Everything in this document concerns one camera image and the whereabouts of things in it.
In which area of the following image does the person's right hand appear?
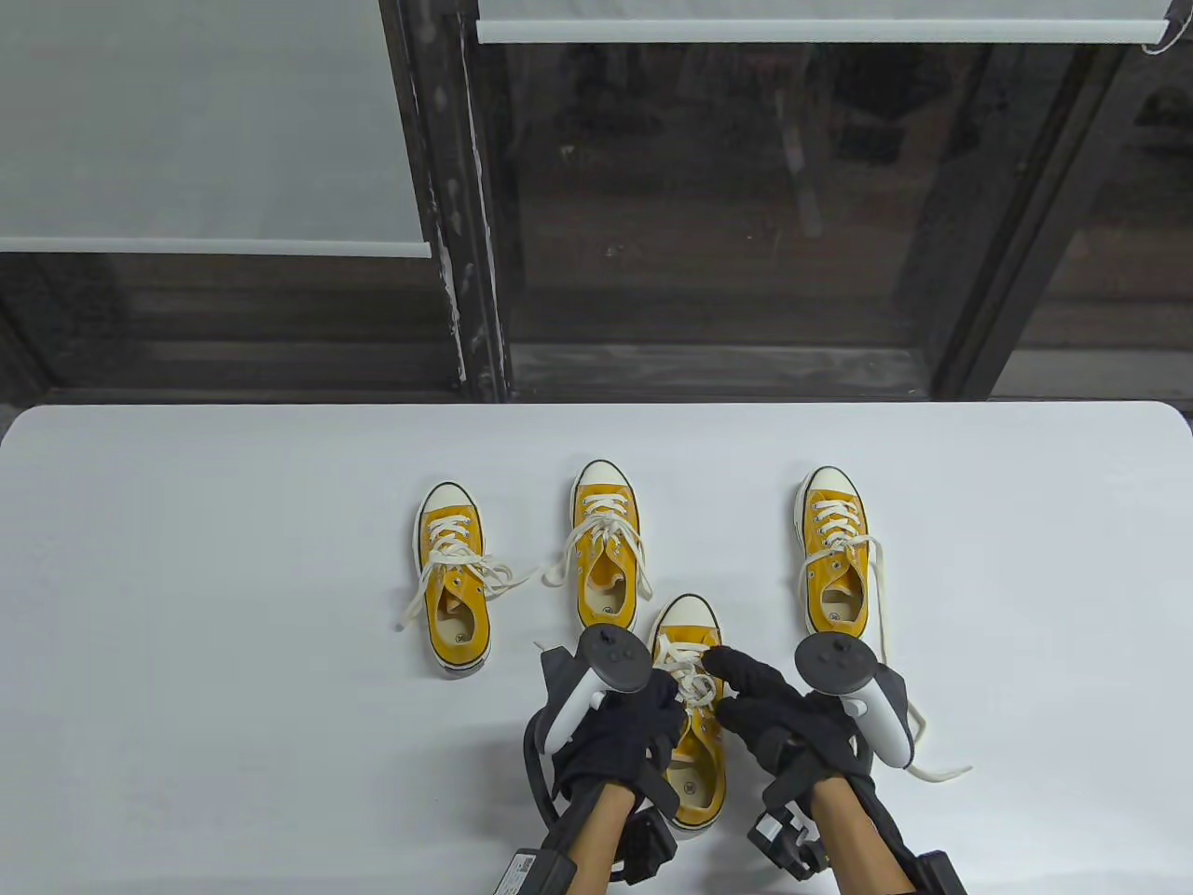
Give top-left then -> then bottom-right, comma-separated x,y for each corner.
701,648 -> 877,812

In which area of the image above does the person's left hand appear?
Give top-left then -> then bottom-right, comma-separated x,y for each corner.
555,667 -> 689,812

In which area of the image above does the person's left forearm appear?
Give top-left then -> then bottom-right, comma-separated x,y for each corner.
564,785 -> 639,895

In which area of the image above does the person's right forearm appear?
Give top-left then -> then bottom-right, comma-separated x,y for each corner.
813,774 -> 919,895

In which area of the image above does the white and grey controller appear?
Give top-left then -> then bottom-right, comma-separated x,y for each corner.
536,625 -> 651,754
794,634 -> 916,772

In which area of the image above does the white roller blind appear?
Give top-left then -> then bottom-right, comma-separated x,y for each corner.
0,0 -> 432,260
477,0 -> 1171,44

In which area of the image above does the black window post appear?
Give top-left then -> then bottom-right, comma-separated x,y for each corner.
932,42 -> 1133,402
377,0 -> 514,404

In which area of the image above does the white blind cord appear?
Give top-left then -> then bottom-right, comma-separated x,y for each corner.
1139,0 -> 1193,54

